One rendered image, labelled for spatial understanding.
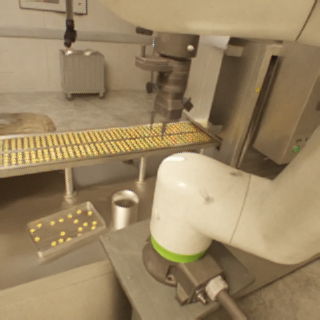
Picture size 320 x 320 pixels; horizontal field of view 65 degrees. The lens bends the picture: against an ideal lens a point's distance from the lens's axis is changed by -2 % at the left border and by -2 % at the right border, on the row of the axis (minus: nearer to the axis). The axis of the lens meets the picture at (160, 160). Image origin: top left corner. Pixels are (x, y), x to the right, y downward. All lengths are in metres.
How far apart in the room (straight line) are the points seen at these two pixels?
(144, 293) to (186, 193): 0.23
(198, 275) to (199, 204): 0.16
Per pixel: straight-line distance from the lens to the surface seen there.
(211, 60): 0.99
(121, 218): 0.77
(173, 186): 0.41
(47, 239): 0.80
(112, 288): 0.88
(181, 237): 0.46
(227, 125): 1.01
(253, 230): 0.42
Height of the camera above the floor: 1.39
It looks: 31 degrees down
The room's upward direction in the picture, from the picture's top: 8 degrees clockwise
